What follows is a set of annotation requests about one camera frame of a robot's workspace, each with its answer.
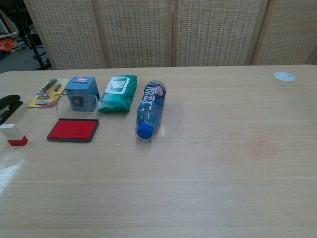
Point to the red ink pad clear lid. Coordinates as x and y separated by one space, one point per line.
74 130

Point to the woven wooden folding screen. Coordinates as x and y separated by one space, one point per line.
138 32

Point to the white red stamp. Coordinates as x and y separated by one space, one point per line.
17 141

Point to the blue cardboard box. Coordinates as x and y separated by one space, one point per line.
81 86

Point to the black tripod stand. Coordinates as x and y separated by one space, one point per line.
37 53

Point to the water bottle with blue cap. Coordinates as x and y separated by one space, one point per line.
149 109

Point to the orange object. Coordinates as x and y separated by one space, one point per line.
5 45

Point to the green wet wipes pack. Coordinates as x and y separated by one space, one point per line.
116 99

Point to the razor in yellow blister pack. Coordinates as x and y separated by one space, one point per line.
39 99

